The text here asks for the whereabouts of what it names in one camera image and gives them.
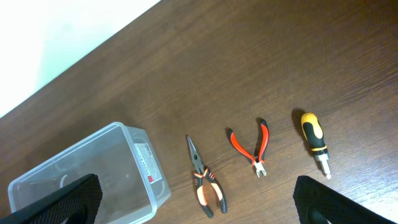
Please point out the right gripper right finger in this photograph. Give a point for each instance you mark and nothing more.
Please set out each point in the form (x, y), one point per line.
(317, 203)

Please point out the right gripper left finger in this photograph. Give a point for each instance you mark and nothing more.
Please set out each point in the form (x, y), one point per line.
(77, 202)

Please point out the clear plastic container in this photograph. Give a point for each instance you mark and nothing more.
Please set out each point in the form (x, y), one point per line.
(124, 165)

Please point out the yellow black stubby screwdriver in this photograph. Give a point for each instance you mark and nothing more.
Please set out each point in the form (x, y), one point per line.
(314, 135)

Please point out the small red side cutters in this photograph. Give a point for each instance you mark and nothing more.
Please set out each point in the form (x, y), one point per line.
(256, 157)

